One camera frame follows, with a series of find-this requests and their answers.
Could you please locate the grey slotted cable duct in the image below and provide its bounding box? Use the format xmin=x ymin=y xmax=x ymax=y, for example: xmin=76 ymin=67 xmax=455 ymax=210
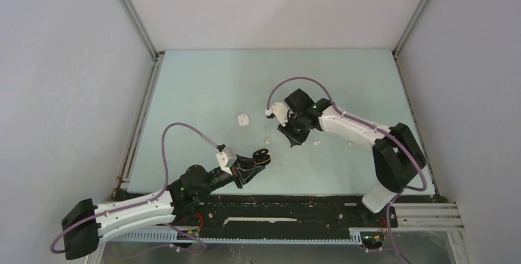
xmin=109 ymin=228 xmax=362 ymax=246

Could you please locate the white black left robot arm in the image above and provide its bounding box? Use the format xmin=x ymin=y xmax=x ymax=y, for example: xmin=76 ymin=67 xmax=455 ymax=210
xmin=61 ymin=149 xmax=272 ymax=260

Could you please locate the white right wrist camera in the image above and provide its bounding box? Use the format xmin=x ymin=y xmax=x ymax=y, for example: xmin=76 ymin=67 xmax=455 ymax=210
xmin=265 ymin=102 xmax=292 ymax=126

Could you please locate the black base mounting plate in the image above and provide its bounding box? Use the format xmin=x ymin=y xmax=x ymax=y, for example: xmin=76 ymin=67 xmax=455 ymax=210
xmin=172 ymin=195 xmax=398 ymax=239

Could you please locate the pink charging case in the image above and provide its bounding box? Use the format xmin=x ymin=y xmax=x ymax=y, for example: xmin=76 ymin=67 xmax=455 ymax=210
xmin=237 ymin=113 xmax=250 ymax=126

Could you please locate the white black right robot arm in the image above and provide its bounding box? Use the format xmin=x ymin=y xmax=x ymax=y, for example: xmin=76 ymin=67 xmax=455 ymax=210
xmin=265 ymin=89 xmax=427 ymax=226

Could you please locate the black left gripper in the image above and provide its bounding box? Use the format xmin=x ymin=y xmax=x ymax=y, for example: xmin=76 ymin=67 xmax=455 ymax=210
xmin=197 ymin=153 xmax=264 ymax=196

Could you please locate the black gold-trimmed charging case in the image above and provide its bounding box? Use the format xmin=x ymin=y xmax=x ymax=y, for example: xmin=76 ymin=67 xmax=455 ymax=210
xmin=253 ymin=149 xmax=272 ymax=166

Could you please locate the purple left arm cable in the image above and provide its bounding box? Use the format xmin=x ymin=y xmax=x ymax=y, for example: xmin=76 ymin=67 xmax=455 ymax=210
xmin=50 ymin=122 xmax=225 ymax=254

